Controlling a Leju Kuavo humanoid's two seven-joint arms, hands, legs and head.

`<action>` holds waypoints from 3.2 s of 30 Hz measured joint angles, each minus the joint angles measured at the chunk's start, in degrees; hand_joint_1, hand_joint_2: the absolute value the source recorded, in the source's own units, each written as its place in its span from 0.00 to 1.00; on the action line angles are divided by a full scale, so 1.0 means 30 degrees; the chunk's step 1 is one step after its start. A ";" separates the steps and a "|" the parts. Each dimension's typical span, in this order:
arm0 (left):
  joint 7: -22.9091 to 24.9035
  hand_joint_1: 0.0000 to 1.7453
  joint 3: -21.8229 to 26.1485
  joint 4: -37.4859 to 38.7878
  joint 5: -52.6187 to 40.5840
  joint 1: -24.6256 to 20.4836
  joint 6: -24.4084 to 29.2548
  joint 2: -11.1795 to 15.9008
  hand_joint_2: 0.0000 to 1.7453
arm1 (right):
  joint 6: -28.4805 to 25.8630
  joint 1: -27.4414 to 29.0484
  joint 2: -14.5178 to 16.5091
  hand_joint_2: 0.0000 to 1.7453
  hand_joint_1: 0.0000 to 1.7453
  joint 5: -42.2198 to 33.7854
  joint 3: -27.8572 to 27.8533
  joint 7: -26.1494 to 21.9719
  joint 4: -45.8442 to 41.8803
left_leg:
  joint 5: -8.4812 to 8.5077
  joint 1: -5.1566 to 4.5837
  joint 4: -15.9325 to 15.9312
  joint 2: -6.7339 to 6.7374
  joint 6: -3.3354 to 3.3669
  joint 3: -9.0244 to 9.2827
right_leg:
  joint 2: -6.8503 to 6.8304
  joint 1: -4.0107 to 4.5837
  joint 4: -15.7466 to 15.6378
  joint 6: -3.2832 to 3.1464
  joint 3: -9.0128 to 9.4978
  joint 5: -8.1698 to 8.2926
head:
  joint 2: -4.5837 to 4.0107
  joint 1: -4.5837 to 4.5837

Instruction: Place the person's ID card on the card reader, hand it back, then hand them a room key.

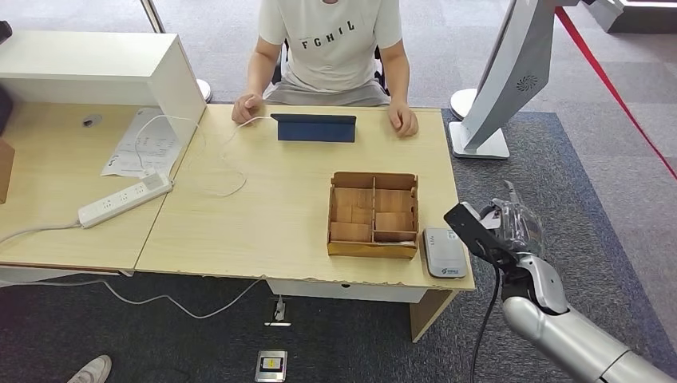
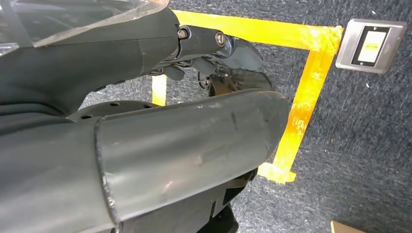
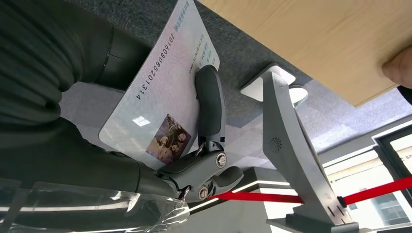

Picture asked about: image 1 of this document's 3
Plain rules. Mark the red barrier tape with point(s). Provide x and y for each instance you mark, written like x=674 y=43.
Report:
x=608 y=84

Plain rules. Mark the small black device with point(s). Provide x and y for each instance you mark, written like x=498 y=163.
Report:
x=4 y=30

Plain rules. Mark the small wooden side desk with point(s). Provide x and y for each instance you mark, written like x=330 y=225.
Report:
x=47 y=174

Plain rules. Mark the person's right hand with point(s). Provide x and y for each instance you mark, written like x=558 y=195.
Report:
x=247 y=107

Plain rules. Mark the person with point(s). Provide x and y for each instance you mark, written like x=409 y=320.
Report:
x=330 y=53

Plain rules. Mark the white round floor base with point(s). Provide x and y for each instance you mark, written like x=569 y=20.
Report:
x=463 y=103

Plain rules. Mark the floor plug outlet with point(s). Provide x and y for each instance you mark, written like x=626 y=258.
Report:
x=278 y=314

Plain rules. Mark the metal stanchion pole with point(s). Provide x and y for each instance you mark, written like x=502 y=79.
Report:
x=153 y=17

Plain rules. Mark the brown cardboard box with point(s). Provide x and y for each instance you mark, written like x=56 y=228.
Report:
x=5 y=172

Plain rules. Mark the person's left hand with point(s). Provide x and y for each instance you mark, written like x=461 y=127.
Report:
x=403 y=119

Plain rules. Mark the dark grey floor rug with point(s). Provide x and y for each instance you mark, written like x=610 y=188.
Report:
x=158 y=343

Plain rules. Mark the wooden compartment box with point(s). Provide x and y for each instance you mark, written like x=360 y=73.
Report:
x=373 y=249

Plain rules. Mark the metal floor socket box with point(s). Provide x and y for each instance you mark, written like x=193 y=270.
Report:
x=271 y=366

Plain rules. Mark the wooden room key card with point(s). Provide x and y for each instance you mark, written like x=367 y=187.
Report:
x=350 y=231
x=393 y=201
x=353 y=215
x=393 y=221
x=353 y=197

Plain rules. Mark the person's right forearm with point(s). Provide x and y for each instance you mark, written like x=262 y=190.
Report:
x=260 y=71

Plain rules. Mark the large wooden desk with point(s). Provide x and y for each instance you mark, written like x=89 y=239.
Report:
x=275 y=211

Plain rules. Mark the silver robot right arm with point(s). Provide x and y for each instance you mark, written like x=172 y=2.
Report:
x=560 y=328

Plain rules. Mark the grey card reader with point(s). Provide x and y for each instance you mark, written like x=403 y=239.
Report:
x=443 y=256

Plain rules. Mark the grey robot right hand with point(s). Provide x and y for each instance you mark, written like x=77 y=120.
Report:
x=521 y=227

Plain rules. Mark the white floor platform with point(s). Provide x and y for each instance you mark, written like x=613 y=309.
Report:
x=634 y=21

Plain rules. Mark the person's left forearm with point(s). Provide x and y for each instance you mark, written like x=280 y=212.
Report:
x=396 y=79

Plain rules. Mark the blue tablet with case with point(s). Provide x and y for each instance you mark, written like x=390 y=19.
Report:
x=316 y=131

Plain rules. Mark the white desk partition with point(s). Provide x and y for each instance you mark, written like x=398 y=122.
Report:
x=90 y=58

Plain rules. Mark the white power strip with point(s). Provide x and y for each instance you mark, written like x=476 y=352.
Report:
x=124 y=201

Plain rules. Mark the large black object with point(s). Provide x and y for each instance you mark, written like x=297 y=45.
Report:
x=4 y=111

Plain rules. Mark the silver kiosk stand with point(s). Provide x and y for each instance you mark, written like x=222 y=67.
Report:
x=515 y=69

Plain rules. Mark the white shoe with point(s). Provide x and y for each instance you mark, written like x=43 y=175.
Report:
x=92 y=370

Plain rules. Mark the white round stanchion base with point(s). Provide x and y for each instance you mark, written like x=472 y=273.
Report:
x=204 y=91

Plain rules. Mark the printed paper sheet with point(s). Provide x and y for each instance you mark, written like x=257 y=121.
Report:
x=127 y=156

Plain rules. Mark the black office chair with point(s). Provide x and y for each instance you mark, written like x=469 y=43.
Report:
x=382 y=74

